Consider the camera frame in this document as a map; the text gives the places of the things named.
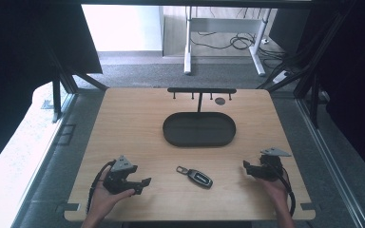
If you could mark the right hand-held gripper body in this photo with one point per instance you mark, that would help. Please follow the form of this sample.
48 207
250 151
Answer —
267 171

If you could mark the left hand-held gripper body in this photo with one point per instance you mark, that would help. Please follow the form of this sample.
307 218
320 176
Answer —
117 182

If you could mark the black car key fob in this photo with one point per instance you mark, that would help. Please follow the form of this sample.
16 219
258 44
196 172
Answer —
199 178

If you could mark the black key stand with tray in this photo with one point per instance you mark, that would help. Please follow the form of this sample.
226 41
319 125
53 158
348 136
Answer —
199 129

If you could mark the person's left hand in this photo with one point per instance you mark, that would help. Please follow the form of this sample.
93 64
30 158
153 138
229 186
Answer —
103 201

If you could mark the person's right hand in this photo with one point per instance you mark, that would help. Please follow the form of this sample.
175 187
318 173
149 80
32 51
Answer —
278 193

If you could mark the round grey table grommet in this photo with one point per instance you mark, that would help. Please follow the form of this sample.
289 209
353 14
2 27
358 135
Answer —
220 101

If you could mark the black metal stand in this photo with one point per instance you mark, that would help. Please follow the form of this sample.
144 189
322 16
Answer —
57 98
313 95

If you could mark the white power strip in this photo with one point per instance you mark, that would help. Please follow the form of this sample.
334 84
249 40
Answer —
281 77

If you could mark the black curtain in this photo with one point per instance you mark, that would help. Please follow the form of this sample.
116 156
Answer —
19 47
355 79

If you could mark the white cabinet panel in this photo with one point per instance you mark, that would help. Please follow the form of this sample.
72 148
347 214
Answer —
122 28

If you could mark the aluminium floor rail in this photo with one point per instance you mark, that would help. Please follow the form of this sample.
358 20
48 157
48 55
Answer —
329 158

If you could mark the white desk frame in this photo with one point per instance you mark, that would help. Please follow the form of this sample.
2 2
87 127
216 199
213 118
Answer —
188 47

